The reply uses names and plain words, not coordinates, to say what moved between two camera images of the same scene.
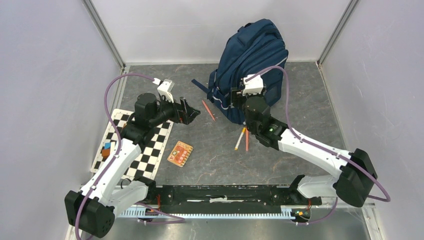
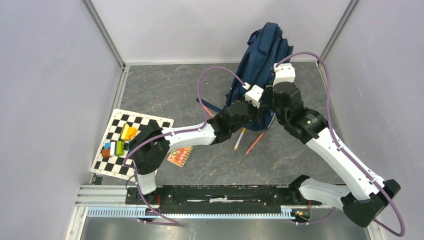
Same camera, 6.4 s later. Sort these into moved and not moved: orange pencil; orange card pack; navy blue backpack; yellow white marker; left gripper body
Moved: navy blue backpack; orange pencil; left gripper body
Not moved: orange card pack; yellow white marker
